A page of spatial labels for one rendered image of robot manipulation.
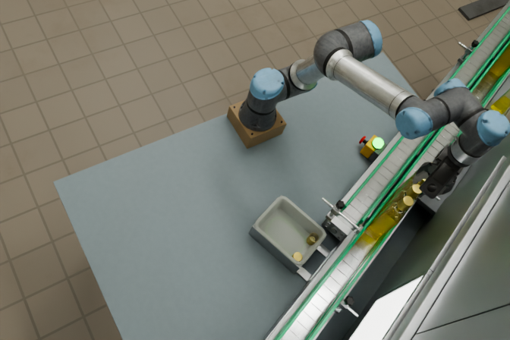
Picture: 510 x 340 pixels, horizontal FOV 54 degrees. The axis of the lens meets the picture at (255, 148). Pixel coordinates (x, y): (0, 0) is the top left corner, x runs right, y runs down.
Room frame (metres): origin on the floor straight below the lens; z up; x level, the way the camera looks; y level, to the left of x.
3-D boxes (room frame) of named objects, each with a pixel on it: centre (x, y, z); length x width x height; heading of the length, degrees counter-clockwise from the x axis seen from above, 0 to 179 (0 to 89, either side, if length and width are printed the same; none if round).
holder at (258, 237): (0.69, -0.25, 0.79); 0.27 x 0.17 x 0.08; 68
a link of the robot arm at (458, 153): (0.81, -0.51, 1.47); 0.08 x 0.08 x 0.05
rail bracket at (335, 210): (0.77, -0.36, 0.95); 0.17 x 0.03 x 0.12; 68
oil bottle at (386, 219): (0.79, -0.50, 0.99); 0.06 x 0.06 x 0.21; 69
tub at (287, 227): (0.70, -0.22, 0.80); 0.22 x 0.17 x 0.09; 68
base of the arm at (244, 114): (1.11, 0.04, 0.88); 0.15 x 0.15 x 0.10
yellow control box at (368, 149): (1.19, -0.46, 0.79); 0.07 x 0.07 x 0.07; 68
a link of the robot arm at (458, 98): (0.87, -0.42, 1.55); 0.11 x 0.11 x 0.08; 48
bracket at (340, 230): (0.77, -0.38, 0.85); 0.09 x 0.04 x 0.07; 68
